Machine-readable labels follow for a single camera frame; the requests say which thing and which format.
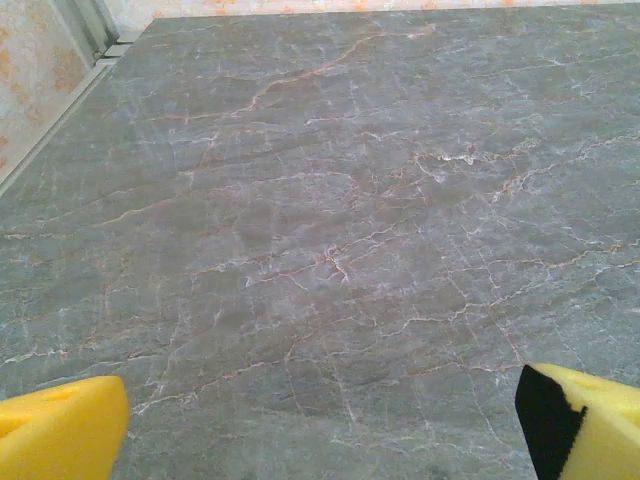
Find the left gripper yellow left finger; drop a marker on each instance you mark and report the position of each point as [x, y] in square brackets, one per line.
[55, 435]

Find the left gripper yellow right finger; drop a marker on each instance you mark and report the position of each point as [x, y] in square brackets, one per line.
[600, 430]

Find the aluminium table edge rail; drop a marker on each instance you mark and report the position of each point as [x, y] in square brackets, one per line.
[50, 127]

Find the aluminium frame post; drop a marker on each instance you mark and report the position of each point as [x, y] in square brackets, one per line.
[85, 25]

